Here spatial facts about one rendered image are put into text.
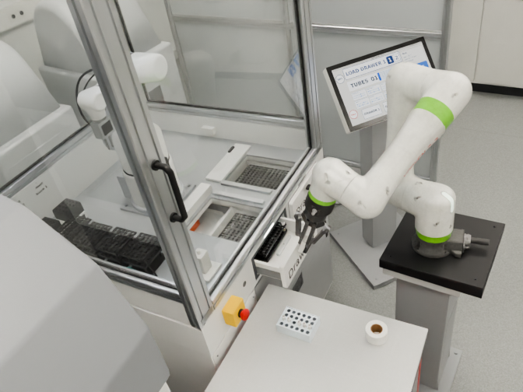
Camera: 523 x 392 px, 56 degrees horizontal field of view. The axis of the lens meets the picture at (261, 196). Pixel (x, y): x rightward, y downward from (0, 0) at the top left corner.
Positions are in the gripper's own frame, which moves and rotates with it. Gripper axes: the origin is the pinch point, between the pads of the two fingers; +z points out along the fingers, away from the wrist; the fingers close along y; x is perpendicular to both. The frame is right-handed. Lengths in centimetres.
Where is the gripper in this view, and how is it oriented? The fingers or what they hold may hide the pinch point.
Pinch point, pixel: (303, 244)
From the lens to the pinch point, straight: 172.5
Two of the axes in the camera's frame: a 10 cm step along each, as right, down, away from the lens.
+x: 4.4, -6.1, 6.6
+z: -1.7, 6.7, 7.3
